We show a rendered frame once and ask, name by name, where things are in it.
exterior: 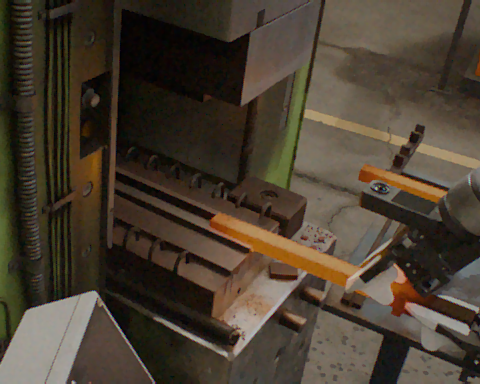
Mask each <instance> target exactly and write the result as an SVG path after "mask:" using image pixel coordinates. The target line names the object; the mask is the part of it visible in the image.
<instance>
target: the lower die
mask: <svg viewBox="0 0 480 384"><path fill-rule="evenodd" d="M144 166H145V165H142V164H139V163H137V162H135V161H133V160H131V159H129V158H127V161H124V157H122V156H120V155H118V154H116V166H115V171H116V172H119V173H121V174H124V175H127V176H129V177H131V178H133V179H135V180H137V181H139V182H142V183H145V184H148V185H150V186H151V187H154V188H156V189H158V190H159V191H164V192H166V193H168V194H170V195H172V196H175V197H177V198H178V199H180V200H185V201H186V202H189V203H191V204H193V205H195V206H197V207H199V208H201V209H205V210H207V211H210V212H212V213H213V214H215V215H217V214H218V213H219V212H221V213H223V214H226V215H228V216H230V217H232V218H237V219H239V220H241V221H244V222H246V223H248V224H250V225H253V226H255V227H260V228H262V229H265V230H266V231H269V232H271V233H274V234H275V235H277V232H278V227H279V222H277V221H274V220H273V219H271V218H266V217H265V216H264V217H263V219H260V218H259V214H258V213H256V212H254V211H251V210H249V209H245V208H243V207H241V206H239V209H235V203H232V202H230V201H228V200H224V199H221V198H220V197H218V196H215V198H214V199H212V198H211V197H212V193H209V192H207V191H203V190H201V189H198V188H196V187H195V186H192V189H188V185H189V184H188V183H184V182H182V181H179V180H177V179H175V178H173V177H171V176H170V178H169V179H166V176H167V174H162V173H160V172H159V171H156V170H154V169H151V168H150V167H149V168H148V170H145V169H144ZM113 216H114V217H115V218H116V227H115V228H113V236H112V247H111V248H110V249H108V248H107V264H108V265H110V266H112V267H114V268H116V269H117V270H121V268H122V253H123V241H124V238H125V234H126V233H127V232H128V230H129V229H131V228H132V227H138V228H139V229H140V240H139V241H136V240H135V234H136V233H135V231H134V232H133V233H132V234H131V235H130V236H129V238H128V241H127V251H126V270H127V273H128V275H130V276H132V277H134V278H135V279H139V280H141V281H142V282H144V281H145V279H146V272H147V260H148V253H149V249H150V247H151V244H152V243H153V242H154V241H156V240H157V239H159V238H161V239H163V240H164V242H165V249H164V251H160V243H159V244H157V246H156V247H155V249H154V251H153V253H152V259H151V286H152V287H155V288H157V289H159V290H160V291H161V292H163V293H165V294H167V295H169V294H170V292H171V287H172V278H173V268H174V264H175V262H176V260H177V256H178V255H179V254H180V253H182V252H183V251H188V252H189V253H190V262H189V263H188V264H186V255H185V256H184V257H183V258H182V259H181V261H180V262H179V265H178V269H177V287H176V294H177V299H178V300H180V301H182V302H184V303H186V304H187V305H191V306H193V307H195V308H196V309H198V310H200V311H202V312H204V313H207V314H209V315H211V316H212V317H214V318H216V319H217V318H218V317H219V316H220V315H221V313H222V312H223V311H224V310H225V309H226V308H227V307H228V306H229V305H230V304H231V303H232V302H233V301H234V300H235V299H236V298H237V297H238V296H239V294H240V293H241V292H242V291H243V290H244V289H245V288H247V287H248V285H249V283H250V282H251V281H252V280H253V279H255V278H256V276H257V275H258V274H259V273H260V272H261V271H262V270H264V269H265V267H266V265H267V264H268V263H269V262H271V261H272V260H273V258H272V257H269V256H267V255H265V254H263V253H258V252H257V251H253V252H252V245H251V244H248V243H245V242H243V241H241V240H239V239H237V238H235V237H233V236H229V235H227V234H225V233H223V232H221V231H219V230H217V229H215V228H212V227H209V226H207V225H204V224H203V223H201V222H199V221H196V220H195V219H193V218H188V217H186V216H185V215H183V214H180V213H178V212H177V211H175V210H172V209H168V208H167V207H164V206H162V205H160V204H159V203H156V202H154V201H152V200H148V199H146V198H144V197H142V196H140V195H138V194H136V193H134V192H132V191H128V190H126V189H124V188H122V187H120V186H118V185H116V184H115V190H114V213H113ZM239 288H240V291H239V294H238V290H239Z"/></svg>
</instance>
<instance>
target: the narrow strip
mask: <svg viewBox="0 0 480 384"><path fill-rule="evenodd" d="M121 4H122V0H113V10H112V39H111V66H110V95H109V122H108V161H107V207H106V235H105V243H106V245H107V248H108V249H110V248H111V247H112V236H113V213H114V190H115V166H116V127H117V97H118V73H119V50H120V27H121Z"/></svg>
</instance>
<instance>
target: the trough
mask: <svg viewBox="0 0 480 384"><path fill-rule="evenodd" d="M115 184H116V185H118V186H120V187H122V188H124V189H126V190H128V191H132V192H134V193H136V194H138V195H140V196H142V197H144V198H146V199H148V200H152V201H154V202H156V203H159V204H160V205H162V206H164V207H167V208H168V209H172V210H175V211H177V212H178V213H180V214H183V215H185V216H186V217H188V218H193V219H195V220H196V221H199V222H201V223H203V224H204V225H207V226H209V227H210V220H211V219H212V218H214V217H215V216H216V215H215V214H213V213H212V212H210V211H207V210H205V209H201V208H199V207H197V206H195V205H193V204H191V203H189V202H186V201H185V200H180V199H178V198H177V197H175V196H172V195H170V194H168V193H166V192H164V191H159V190H158V189H156V188H154V187H151V186H150V185H148V184H145V183H142V182H139V181H137V180H135V179H133V178H131V177H129V176H127V175H124V174H121V173H119V172H116V171H115Z"/></svg>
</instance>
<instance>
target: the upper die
mask: <svg viewBox="0 0 480 384"><path fill-rule="evenodd" d="M320 6H321V0H309V1H308V2H306V3H305V4H303V5H301V6H299V7H296V8H294V9H292V10H290V11H288V13H286V14H284V15H280V16H279V17H277V18H275V19H273V20H272V21H270V22H267V23H265V24H264V25H257V24H256V27H255V30H251V31H249V32H248V33H247V34H245V35H243V36H241V37H239V38H236V39H234V40H232V41H230V42H225V41H222V40H220V39H217V38H211V37H208V36H205V35H203V34H200V33H197V32H195V31H192V30H187V29H184V28H180V27H178V26H175V25H172V24H170V23H167V22H161V21H159V20H156V19H153V18H151V17H147V16H145V15H139V14H137V13H134V12H131V11H128V10H126V9H123V8H121V27H120V50H119V64H122V65H125V66H127V67H130V68H132V69H135V70H137V71H142V72H144V73H147V74H150V75H152V76H154V77H157V78H160V79H164V80H167V81H169V82H172V83H174V84H177V85H179V86H182V87H186V88H189V89H192V90H194V91H196V92H199V93H202V94H204V95H209V96H212V97H214V98H216V99H219V100H221V101H224V102H226V103H229V104H234V105H236V106H239V107H241V106H242V105H244V104H247V103H248V102H249V101H250V100H252V99H253V98H255V97H256V96H258V95H260V94H261V93H263V92H264V91H265V90H266V89H268V88H269V87H272V86H273V85H274V84H276V83H277V82H279V81H280V80H282V79H284V78H285V77H287V76H288V75H290V73H292V72H293V71H296V70H298V69H299V68H300V67H301V66H303V65H304V64H307V63H308V62H309V61H310V57H311V52H312V47H313V43H314V33H315V29H316V24H317V20H318V16H319V10H320Z"/></svg>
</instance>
